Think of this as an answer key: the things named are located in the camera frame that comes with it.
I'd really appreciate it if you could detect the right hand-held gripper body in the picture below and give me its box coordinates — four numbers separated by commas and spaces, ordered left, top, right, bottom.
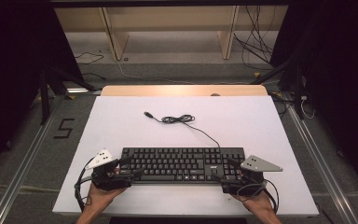
220, 154, 283, 198

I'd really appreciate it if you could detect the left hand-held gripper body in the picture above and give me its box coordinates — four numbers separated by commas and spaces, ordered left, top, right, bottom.
85, 148, 134, 191

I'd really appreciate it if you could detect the black computer keyboard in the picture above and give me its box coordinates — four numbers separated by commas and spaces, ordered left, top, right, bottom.
119, 147, 246, 185

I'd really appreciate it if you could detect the person's left hand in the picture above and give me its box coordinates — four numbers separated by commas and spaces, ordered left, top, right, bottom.
87, 167, 129, 206

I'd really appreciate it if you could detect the person's right hand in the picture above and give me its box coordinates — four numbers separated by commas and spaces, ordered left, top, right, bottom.
231, 189, 274, 214

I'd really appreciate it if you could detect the light wooden table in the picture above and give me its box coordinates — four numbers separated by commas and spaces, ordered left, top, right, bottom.
101, 84, 269, 97

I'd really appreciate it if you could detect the black metal stand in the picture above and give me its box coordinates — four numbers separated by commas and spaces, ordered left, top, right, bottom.
38, 63, 98, 126
250, 50, 306, 121

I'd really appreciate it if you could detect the dark curtain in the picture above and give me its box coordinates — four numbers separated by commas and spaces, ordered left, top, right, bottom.
269, 0, 358, 203
0, 0, 86, 183

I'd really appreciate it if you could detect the light wooden shelf unit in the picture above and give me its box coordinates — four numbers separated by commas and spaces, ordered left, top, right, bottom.
54, 5, 290, 62

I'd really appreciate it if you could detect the right hand-held gripper black cable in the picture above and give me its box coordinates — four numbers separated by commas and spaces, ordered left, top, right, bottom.
236, 177, 280, 216

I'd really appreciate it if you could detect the hand-held gripper black cable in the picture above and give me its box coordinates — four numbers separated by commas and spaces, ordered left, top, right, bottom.
74, 157, 97, 213
236, 177, 280, 216

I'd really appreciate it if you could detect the left hand-held gripper black cable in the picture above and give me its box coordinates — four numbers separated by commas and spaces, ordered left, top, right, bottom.
74, 157, 97, 213

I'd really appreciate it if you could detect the black keyboard usb cable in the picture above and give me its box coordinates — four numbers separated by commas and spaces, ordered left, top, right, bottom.
143, 111, 222, 149

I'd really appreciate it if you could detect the silver metal floor rail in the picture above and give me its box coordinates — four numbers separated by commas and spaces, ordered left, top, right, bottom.
0, 99, 63, 224
283, 95, 358, 224

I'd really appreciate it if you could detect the thin black floor cable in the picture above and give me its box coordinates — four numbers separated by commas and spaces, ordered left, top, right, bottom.
74, 50, 105, 65

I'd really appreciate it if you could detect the bundle of black hanging cables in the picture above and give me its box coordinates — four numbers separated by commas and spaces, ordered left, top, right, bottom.
232, 5, 282, 72

